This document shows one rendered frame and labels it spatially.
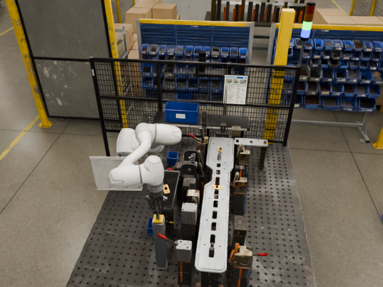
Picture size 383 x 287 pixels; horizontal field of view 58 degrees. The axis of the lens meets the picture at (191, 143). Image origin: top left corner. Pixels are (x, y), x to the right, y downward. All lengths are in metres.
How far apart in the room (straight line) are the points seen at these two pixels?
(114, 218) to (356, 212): 2.57
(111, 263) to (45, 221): 1.57
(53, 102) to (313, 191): 3.64
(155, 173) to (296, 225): 1.37
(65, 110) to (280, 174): 3.25
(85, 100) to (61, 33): 0.94
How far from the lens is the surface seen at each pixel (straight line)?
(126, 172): 1.85
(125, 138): 2.93
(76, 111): 5.22
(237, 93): 3.27
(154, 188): 1.92
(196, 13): 9.21
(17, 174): 4.73
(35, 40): 4.97
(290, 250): 2.67
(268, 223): 2.81
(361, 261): 3.73
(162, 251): 2.34
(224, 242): 2.24
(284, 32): 3.12
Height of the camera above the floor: 2.74
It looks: 35 degrees down
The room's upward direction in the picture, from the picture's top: straight up
